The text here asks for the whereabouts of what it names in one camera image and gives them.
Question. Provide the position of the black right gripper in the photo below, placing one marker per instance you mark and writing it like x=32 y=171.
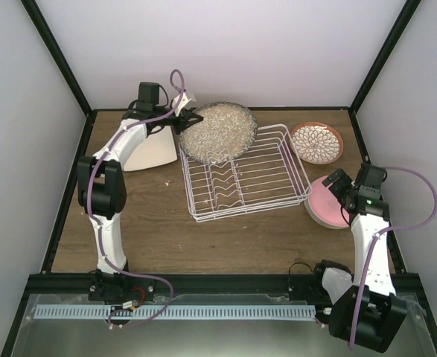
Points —
x=337 y=187

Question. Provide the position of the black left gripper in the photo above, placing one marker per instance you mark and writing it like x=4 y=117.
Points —
x=182 y=123

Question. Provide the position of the pink round plate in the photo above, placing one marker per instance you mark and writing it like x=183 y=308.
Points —
x=319 y=191

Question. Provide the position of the cream square plate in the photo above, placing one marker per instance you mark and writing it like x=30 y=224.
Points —
x=157 y=150

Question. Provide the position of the dark speckled round plate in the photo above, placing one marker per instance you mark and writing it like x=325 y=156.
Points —
x=226 y=132

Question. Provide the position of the floral plate with orange rim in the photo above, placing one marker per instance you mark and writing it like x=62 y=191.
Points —
x=316 y=143

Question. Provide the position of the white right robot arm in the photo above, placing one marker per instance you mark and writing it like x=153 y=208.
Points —
x=365 y=309

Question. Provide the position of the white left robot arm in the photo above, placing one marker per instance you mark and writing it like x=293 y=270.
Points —
x=101 y=187

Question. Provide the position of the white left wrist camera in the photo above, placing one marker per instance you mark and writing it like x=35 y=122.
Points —
x=181 y=101

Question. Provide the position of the white wire dish rack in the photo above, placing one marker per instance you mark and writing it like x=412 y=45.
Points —
x=268 y=176

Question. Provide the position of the black left frame post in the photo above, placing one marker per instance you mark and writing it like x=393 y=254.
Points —
x=35 y=14

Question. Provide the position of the black frame post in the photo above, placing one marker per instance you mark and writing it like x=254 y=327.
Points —
x=35 y=14
x=399 y=26

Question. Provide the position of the black right frame post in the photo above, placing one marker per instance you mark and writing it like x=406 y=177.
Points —
x=399 y=26

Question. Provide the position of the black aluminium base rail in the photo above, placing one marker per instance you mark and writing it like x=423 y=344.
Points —
x=297 y=287

